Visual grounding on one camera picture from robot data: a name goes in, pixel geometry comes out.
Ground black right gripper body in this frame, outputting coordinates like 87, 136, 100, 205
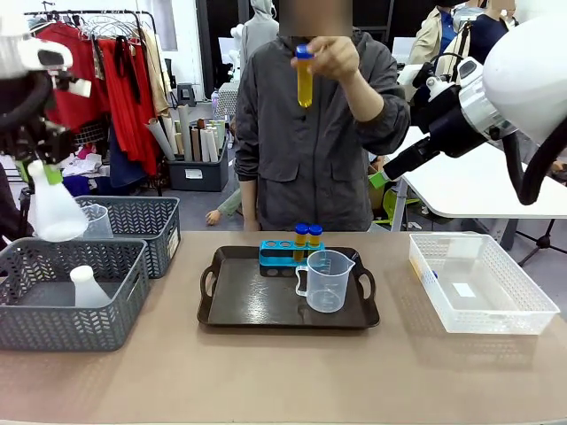
411, 86, 488, 158

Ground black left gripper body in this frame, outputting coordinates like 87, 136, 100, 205
0, 117, 74, 167

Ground white conical flask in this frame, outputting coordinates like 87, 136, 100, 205
69, 265, 112, 308
27, 159, 89, 243

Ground clear measuring beaker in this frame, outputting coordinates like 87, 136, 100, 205
295, 250, 355, 313
82, 204, 114, 240

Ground person's right forearm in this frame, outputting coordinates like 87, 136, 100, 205
242, 175, 261, 232

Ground person's left forearm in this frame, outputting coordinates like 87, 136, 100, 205
348, 72, 384, 123

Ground person's left hand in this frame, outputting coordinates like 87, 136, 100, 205
290, 35, 361, 83

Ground cardboard box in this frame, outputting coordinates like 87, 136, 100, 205
367, 166, 387, 212

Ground green chair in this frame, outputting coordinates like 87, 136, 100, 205
383, 188, 422, 222

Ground red shirt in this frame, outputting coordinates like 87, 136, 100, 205
33, 21, 112, 134

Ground white table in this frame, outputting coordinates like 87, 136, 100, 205
389, 126, 567, 220

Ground mannequin in beige coat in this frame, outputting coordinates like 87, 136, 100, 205
407, 4, 466, 67

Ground red dress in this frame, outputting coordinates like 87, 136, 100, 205
95, 37, 161, 176

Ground person in grey jacket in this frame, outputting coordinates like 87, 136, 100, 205
234, 0, 411, 234

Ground mannequin in navy shirt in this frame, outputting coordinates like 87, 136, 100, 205
469, 12, 510, 66

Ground small grey plastic basket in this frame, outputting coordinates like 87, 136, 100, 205
74, 196, 182, 280

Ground slanted grey paper roll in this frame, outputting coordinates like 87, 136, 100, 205
144, 118, 177, 161

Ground black hanging scarf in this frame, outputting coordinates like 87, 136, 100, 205
113, 35, 142, 105

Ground blue test tube rack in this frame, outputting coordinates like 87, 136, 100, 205
258, 239, 327, 268

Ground beige garment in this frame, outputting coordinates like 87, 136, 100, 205
141, 28, 172, 117

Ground black clothes rack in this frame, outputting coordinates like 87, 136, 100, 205
24, 8, 164, 197

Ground tall grey paper roll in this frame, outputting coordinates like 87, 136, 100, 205
176, 104, 194, 162

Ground dark grey storage bin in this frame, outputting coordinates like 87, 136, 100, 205
167, 136, 230, 192

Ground black tripod legs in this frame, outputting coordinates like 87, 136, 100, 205
517, 217, 567, 267

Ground white plastic basket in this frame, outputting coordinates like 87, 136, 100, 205
408, 232, 562, 336

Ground large grey plastic basket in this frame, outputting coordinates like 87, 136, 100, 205
0, 237, 150, 353

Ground grey step stool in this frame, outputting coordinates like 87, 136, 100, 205
176, 82, 197, 107

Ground white paper roll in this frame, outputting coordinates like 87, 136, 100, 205
207, 127, 221, 163
199, 127, 213, 163

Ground dark brown serving tray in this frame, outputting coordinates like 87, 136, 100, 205
197, 245, 381, 329

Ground patterned table cloth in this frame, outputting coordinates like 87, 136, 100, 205
214, 81, 243, 117

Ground mannequin in grey hoodie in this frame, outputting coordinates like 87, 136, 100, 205
241, 0, 281, 79

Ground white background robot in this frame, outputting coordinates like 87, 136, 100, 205
229, 24, 247, 85

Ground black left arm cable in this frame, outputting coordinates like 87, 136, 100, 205
0, 70, 57, 134

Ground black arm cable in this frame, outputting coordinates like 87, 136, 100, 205
503, 127, 567, 207
0, 70, 57, 134

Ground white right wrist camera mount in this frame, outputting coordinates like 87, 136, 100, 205
397, 61, 444, 104

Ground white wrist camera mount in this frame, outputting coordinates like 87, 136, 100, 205
66, 77, 93, 98
397, 61, 444, 104

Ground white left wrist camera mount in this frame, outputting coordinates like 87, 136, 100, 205
66, 77, 93, 98

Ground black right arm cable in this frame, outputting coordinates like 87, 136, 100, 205
503, 127, 567, 207

